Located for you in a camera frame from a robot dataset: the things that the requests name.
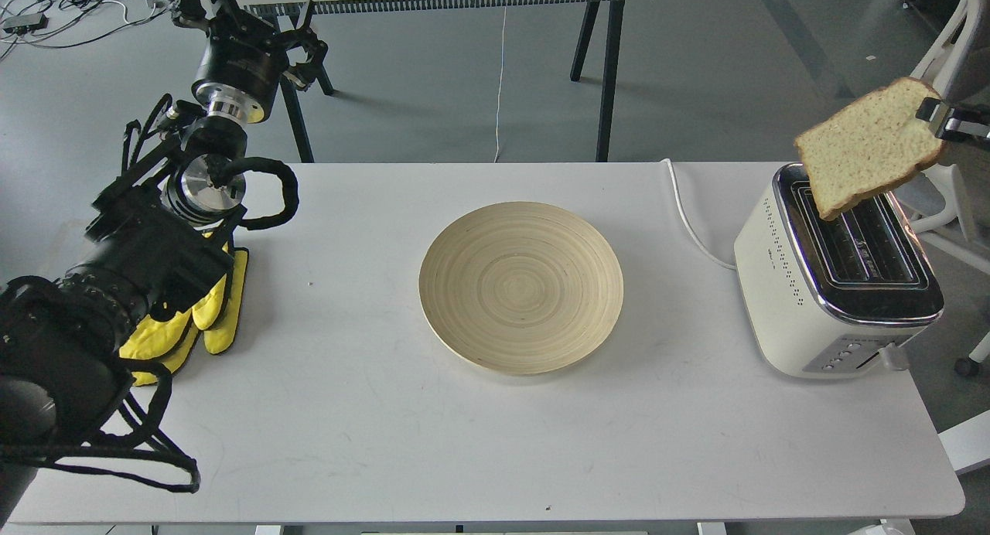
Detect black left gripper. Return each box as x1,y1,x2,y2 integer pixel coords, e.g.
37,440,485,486
170,0,328,125

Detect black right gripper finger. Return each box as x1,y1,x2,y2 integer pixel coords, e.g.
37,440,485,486
915,97,989,141

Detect slice of bread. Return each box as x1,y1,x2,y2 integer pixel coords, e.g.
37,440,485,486
794,77,945,221

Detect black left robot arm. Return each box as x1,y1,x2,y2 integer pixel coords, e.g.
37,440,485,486
1,0,326,520

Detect cream white toaster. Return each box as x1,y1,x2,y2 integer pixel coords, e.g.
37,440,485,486
733,162,944,380

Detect round wooden plate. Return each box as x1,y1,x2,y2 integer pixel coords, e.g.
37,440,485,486
418,201,623,376

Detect cables and adapters on floor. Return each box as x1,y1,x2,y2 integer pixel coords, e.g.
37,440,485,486
0,0,177,56

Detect white hanging cable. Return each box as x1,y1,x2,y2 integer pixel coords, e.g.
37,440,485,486
493,6,509,163

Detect white toaster power cable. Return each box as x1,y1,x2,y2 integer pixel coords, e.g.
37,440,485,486
661,158,738,272

